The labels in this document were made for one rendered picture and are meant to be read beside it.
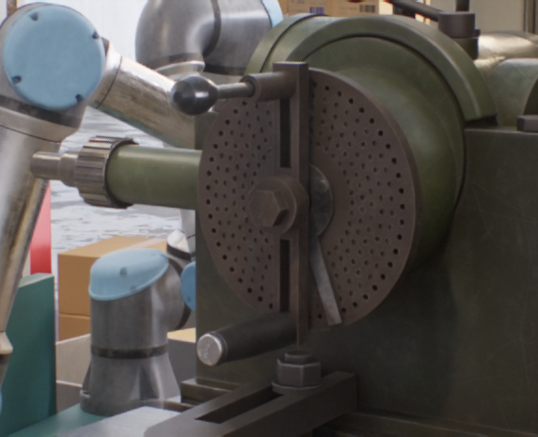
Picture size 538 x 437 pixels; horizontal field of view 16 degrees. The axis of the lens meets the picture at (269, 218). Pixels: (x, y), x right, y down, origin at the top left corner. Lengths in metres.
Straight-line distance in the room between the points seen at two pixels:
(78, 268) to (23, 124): 3.42
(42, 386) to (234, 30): 0.59
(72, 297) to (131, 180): 4.19
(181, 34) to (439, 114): 1.36
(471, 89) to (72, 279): 4.32
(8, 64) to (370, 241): 0.94
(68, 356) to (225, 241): 2.43
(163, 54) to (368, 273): 1.41
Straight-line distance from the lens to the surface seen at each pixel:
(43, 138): 2.21
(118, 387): 2.81
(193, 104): 1.21
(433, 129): 1.35
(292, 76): 1.30
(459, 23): 1.43
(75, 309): 5.64
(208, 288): 1.50
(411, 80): 1.37
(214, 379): 1.51
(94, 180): 1.47
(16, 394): 2.75
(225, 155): 1.37
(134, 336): 2.80
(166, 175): 1.43
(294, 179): 1.31
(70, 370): 3.80
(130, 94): 2.36
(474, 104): 1.35
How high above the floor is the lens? 1.37
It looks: 9 degrees down
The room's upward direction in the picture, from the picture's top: straight up
